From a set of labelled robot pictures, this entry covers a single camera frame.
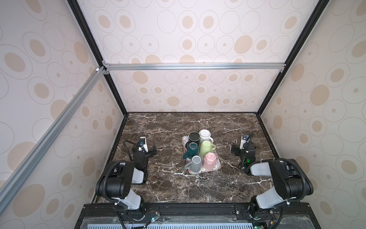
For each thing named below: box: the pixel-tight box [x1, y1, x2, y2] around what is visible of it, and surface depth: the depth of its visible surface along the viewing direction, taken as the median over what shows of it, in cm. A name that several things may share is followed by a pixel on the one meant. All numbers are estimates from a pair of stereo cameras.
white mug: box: [199, 129, 214, 145], surface depth 99 cm
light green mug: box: [199, 140, 216, 157], surface depth 91 cm
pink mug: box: [203, 152, 218, 171], surface depth 85 cm
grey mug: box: [184, 155, 203, 173], surface depth 85 cm
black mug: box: [184, 131, 201, 149], surface depth 95 cm
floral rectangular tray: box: [181, 135, 222, 175], surface depth 89 cm
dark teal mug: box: [183, 141, 199, 160], surface depth 89 cm
